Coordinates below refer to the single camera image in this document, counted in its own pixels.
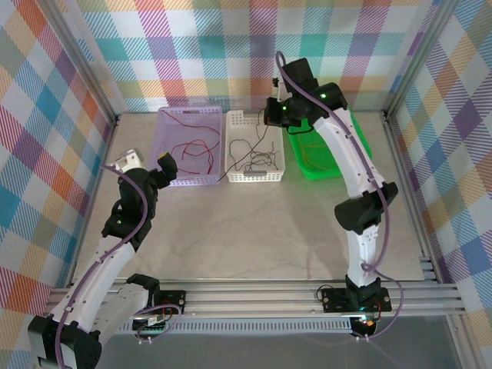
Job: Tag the green plastic basket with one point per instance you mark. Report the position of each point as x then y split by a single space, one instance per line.
298 146

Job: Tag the circuit board orange connector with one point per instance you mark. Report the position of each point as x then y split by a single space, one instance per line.
367 322

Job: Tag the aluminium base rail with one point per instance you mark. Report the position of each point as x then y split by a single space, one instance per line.
250 300

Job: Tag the aluminium side rail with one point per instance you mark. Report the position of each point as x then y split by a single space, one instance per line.
407 192
93 192

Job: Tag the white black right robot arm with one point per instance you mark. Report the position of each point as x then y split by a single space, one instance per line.
338 150

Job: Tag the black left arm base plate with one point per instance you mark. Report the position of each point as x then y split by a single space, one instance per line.
173 301

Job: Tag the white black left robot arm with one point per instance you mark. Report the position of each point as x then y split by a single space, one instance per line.
113 267

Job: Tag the purple perforated plastic basket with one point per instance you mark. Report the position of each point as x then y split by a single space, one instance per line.
196 115

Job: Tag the colourful checkered backdrop cloth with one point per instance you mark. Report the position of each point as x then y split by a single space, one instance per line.
192 38

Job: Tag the white perforated plastic basket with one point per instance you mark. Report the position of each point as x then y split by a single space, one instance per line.
276 153

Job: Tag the aluminium frame post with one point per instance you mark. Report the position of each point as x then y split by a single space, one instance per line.
427 42
84 63

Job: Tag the circuit board green connector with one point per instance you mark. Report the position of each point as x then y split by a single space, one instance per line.
151 326

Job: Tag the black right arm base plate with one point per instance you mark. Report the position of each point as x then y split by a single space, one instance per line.
334 300

